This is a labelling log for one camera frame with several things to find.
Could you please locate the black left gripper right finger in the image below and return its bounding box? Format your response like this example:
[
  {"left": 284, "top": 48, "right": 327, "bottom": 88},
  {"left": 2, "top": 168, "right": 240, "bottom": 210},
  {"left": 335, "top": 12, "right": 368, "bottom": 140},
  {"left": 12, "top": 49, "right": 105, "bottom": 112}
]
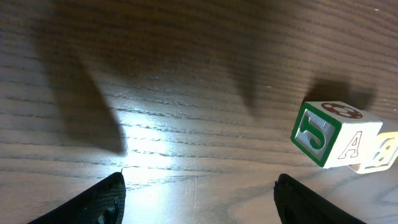
[{"left": 274, "top": 174, "right": 365, "bottom": 224}]

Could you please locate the soccer ball wooden block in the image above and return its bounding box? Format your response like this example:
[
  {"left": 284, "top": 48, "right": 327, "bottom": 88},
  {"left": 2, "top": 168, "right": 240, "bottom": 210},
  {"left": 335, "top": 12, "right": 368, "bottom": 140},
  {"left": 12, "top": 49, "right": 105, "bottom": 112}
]
[{"left": 290, "top": 101, "right": 382, "bottom": 169}]

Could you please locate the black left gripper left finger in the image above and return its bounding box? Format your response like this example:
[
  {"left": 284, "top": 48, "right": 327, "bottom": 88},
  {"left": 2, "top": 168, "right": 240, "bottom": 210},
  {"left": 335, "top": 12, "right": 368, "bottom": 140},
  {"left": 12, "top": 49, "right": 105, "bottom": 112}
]
[{"left": 29, "top": 172, "right": 126, "bottom": 224}]

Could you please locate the yellow number wooden block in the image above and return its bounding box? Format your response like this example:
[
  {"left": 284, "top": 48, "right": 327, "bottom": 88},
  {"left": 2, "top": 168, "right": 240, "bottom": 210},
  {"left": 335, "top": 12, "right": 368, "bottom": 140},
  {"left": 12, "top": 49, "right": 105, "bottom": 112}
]
[{"left": 349, "top": 119, "right": 397, "bottom": 174}]

